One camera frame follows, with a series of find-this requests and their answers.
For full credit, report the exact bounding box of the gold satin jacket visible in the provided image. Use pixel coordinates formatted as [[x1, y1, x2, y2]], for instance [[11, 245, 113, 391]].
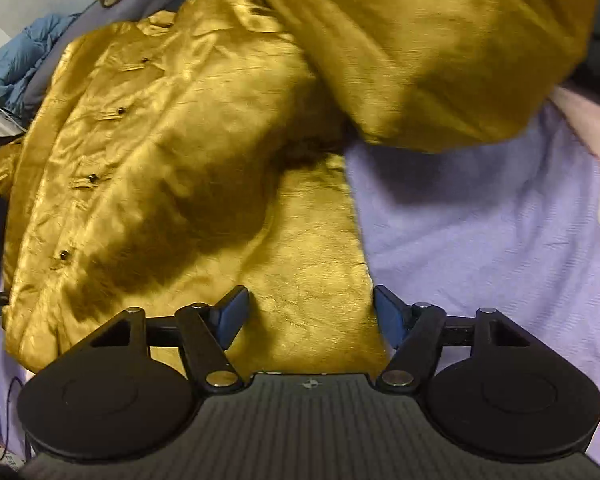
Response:
[[0, 0, 597, 375]]

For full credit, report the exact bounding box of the purple floral bed sheet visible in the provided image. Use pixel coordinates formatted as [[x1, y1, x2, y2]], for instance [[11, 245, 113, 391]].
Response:
[[0, 105, 600, 463]]

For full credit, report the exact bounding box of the blue duvet pile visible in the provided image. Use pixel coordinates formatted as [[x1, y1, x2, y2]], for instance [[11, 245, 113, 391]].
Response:
[[0, 13, 79, 118]]

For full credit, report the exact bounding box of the teal bed with grey blanket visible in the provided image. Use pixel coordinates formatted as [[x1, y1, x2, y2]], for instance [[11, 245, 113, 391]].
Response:
[[23, 0, 185, 122]]

